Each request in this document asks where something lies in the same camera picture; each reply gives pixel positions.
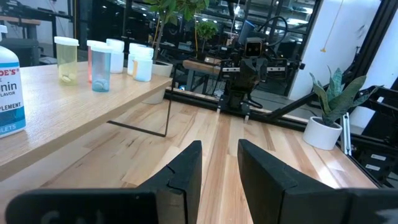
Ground large white bottle blue label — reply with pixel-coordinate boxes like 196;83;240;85
0;24;27;138

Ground pink translucent vial white cap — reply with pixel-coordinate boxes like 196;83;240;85
86;39;106;83

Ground small white plastic bottle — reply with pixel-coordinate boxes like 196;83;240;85
132;46;154;83
127;42;147;76
106;38;125;75

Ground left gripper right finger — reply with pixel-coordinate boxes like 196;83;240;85
238;139;398;224

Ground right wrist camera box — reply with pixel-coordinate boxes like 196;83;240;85
244;37;264;58

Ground background wooden table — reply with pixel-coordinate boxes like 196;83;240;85
182;58;225;94

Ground snake plant small white pot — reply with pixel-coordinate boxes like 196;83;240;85
303;65;385;152

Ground blue translucent vial white cap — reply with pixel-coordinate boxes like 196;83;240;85
90;45;113;93

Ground blue cylinder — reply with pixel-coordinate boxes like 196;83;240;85
238;20;256;44

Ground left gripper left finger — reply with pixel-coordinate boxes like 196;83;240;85
6;139;203;224

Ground wooden shelf black metal legs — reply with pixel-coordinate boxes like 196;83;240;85
0;60;175;183

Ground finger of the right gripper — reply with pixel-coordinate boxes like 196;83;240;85
241;104;252;124
216;93;233;114

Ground yellow translucent vial white cap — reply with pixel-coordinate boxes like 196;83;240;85
53;36;80;85

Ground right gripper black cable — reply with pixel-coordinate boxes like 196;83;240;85
257;15;289;47

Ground black metal rig frame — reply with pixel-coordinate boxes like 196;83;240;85
164;0;398;189

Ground yellow hanging cord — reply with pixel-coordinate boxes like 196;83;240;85
321;0;345;53

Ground leafy green plant white pot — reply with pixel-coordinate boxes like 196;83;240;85
141;0;210;105

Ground small background green tree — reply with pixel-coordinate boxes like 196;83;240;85
195;20;219;62

